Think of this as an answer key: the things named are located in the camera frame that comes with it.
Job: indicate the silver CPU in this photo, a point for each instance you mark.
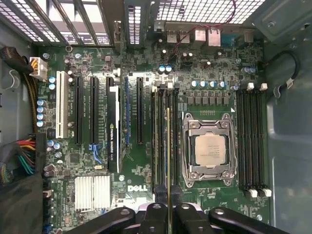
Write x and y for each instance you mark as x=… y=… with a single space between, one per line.
x=210 y=150

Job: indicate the dark USB port block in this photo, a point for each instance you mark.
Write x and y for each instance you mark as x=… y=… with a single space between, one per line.
x=171 y=36
x=184 y=36

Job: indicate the black PC case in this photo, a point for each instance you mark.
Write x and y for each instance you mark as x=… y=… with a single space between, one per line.
x=290 y=146

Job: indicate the white expansion slot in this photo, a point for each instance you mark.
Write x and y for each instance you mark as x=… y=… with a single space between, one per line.
x=62 y=104

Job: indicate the blue port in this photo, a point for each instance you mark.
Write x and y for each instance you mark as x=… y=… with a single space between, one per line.
x=229 y=39

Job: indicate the black Nvidia graphics card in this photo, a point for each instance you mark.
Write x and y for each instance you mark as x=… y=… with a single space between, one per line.
x=113 y=136

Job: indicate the silver port block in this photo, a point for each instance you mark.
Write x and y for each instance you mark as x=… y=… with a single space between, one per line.
x=200 y=35
x=214 y=37

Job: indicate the silver finned heatsink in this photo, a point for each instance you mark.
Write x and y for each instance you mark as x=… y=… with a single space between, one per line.
x=92 y=192

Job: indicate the metal socket cover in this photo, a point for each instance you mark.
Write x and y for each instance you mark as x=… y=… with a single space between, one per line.
x=204 y=171

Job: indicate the green RAM stick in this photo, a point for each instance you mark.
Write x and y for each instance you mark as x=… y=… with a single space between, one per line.
x=169 y=146

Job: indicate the CPU socket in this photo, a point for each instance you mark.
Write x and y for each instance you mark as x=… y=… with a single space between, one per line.
x=189 y=181

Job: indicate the black RAM slot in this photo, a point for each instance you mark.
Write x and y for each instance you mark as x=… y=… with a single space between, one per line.
x=254 y=136
x=168 y=97
x=152 y=136
x=240 y=136
x=260 y=136
x=161 y=136
x=247 y=136
x=175 y=136

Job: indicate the white power connector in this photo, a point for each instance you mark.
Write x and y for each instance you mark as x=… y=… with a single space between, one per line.
x=40 y=69

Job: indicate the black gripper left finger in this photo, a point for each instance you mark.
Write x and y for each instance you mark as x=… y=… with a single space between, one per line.
x=153 y=219

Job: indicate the green motherboard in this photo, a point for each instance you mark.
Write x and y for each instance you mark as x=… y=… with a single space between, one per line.
x=214 y=63

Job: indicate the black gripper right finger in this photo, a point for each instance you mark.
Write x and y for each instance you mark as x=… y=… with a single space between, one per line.
x=190 y=219

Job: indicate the black expansion slot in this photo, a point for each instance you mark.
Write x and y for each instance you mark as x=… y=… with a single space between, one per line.
x=140 y=109
x=78 y=109
x=109 y=81
x=94 y=109

